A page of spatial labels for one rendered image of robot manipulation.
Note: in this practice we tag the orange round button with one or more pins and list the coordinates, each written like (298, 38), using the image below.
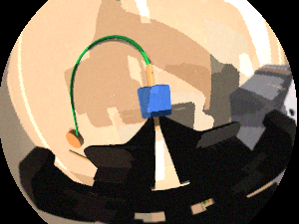
(74, 140)

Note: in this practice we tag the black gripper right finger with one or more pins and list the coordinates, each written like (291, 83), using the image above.
(184, 143)

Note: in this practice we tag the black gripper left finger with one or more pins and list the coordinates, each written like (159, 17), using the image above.
(139, 152)

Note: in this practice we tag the green string with wooden stick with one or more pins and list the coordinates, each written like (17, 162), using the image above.
(149, 70)

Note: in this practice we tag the blue block with hole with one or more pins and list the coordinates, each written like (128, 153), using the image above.
(155, 101)

